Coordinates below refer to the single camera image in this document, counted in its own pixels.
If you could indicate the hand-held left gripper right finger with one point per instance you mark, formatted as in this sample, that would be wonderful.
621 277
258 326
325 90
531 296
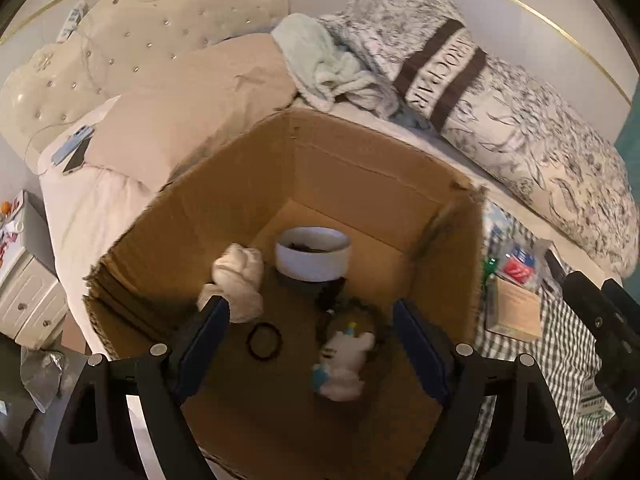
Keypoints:
422 350

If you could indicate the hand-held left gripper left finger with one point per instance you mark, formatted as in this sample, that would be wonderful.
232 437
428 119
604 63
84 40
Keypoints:
205 350

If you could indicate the white tissue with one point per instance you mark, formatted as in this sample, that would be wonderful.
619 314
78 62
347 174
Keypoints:
237 280

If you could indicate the white unicorn plush toy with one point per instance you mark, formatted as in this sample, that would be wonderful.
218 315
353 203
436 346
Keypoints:
345 360

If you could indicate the dark snack packet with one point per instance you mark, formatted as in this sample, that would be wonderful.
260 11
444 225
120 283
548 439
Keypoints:
552 262

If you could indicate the small brown carton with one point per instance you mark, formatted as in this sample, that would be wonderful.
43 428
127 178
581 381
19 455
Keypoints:
517 310

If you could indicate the red and clear packet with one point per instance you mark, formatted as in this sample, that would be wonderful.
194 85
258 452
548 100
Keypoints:
517 265

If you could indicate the green candy wrapper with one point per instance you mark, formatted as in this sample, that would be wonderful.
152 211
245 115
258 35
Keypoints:
490 267

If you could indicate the white round tin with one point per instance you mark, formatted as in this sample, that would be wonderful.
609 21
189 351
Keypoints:
312 265

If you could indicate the brown cardboard box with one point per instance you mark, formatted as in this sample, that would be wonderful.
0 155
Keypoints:
350 185

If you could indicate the green checkered blanket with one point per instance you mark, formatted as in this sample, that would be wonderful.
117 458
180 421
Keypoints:
565 360

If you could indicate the green medicine box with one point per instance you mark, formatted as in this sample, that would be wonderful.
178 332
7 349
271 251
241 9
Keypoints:
595 400

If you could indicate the clear plastic bag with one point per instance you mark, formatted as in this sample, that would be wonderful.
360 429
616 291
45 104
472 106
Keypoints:
42 370

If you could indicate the white nightstand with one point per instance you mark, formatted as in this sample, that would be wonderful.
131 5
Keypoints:
30 280

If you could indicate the teal curtain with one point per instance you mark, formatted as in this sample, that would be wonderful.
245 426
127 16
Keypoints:
630 142

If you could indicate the dark phone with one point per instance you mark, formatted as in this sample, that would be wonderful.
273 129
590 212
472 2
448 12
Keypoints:
79 162

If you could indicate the floral printed quilt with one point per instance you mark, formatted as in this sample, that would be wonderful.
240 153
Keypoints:
500 110

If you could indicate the blue phone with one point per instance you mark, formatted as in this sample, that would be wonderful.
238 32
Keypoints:
75 141

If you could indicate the beige pillow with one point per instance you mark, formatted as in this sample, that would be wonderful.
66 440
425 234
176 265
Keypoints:
200 100

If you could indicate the pale green towel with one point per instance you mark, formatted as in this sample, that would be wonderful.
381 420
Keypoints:
325 65

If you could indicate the cream tufted headboard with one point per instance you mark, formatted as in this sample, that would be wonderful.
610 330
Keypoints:
125 35

